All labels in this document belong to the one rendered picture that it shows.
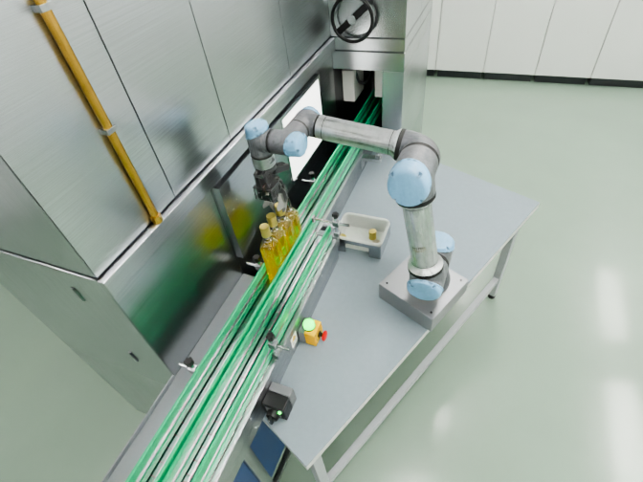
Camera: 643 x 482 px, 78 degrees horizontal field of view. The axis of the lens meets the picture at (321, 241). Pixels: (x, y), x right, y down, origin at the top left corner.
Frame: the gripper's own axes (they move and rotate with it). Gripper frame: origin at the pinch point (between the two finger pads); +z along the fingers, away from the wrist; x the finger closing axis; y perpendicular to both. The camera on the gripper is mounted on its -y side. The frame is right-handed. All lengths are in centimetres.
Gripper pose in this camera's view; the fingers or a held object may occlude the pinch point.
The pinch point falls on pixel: (278, 207)
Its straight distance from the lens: 148.7
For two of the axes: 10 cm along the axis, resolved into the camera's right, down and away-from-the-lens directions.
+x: 9.1, 2.1, -3.4
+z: 1.0, 7.0, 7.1
